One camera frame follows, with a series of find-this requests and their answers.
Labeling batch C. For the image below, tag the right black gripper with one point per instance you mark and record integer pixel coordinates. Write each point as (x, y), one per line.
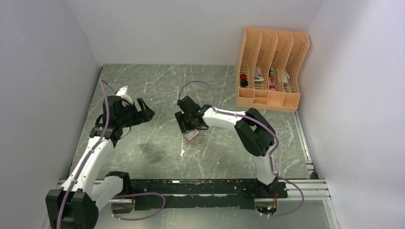
(180, 118)

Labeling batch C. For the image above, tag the red white staple box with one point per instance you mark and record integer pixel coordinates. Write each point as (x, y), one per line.
(192, 134)

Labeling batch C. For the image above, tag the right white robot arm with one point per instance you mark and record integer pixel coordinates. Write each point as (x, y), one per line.
(255, 133)

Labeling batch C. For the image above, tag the pink items in organizer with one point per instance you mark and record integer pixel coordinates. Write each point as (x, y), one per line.
(259, 80)

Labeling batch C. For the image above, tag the orange file organizer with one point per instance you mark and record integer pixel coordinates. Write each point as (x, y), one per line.
(267, 69)

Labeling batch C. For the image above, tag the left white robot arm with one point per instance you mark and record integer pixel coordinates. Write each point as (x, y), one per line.
(77, 203)

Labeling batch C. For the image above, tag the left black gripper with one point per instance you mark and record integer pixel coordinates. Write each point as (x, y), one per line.
(143, 116)

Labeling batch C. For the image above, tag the red black item in organizer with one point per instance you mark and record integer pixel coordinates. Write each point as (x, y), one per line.
(244, 82)

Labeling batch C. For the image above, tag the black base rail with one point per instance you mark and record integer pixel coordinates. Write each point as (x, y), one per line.
(147, 194)

